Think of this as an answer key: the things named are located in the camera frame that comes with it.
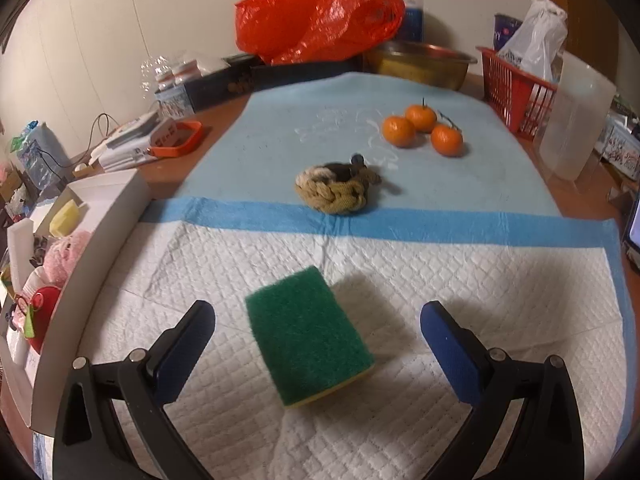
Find orange strap handle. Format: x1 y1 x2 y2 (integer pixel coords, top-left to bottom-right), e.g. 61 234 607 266
148 120 205 158

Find large water bottle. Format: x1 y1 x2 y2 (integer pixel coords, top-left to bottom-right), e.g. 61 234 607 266
9 120 70 191

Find red plastic basket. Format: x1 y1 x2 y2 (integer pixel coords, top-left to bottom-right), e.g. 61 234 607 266
476 47 558 141

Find mandarin orange left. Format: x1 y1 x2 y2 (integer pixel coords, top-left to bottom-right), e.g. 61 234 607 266
382 115 416 148

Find mandarin orange back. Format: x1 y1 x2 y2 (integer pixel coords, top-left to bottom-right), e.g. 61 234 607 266
405 103 438 133

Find red plush apple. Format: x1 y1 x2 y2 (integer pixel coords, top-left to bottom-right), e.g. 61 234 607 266
20 285 62 354

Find white foam tray box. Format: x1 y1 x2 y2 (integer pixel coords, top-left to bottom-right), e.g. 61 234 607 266
1 169 151 437

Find mandarin orange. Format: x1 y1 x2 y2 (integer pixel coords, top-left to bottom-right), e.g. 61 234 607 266
382 115 416 148
405 103 438 133
431 114 464 157

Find white device box stack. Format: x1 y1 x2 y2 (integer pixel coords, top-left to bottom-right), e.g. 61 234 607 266
98 110 178 172

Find pink fluffy ball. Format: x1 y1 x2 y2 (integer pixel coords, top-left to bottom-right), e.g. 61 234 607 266
43 230 92 288

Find translucent plastic jug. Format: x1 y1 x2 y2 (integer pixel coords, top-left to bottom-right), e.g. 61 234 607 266
538 51 616 181

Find blue white absorbent pad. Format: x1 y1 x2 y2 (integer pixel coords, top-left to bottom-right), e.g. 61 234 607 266
31 70 637 480

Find yellow sponge piece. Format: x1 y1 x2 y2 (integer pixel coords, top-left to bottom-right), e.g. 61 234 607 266
49 200 81 238

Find brown beige braided scrunchie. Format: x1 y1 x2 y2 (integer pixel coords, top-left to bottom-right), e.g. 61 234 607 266
294 154 382 216

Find metal bowl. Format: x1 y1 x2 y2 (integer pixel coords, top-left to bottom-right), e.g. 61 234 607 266
362 40 477 91

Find clear plastic wrap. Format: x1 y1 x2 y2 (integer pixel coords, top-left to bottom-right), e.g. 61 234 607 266
140 50 230 101

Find leopard print scrunchie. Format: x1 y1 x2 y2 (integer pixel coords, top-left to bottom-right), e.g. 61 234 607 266
29 247 47 268

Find round tin with bottles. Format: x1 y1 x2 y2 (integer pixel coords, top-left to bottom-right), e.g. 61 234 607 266
155 60 202 119

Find black cable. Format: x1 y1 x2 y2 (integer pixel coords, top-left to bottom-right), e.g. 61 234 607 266
39 112 122 172

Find mandarin orange right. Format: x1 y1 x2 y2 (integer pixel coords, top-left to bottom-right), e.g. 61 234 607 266
431 114 464 157

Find white plastic bag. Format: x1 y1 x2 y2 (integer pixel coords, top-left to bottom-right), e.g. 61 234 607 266
498 0 567 82

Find orange plastic bag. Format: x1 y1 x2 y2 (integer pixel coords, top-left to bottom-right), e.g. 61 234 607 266
234 0 405 65

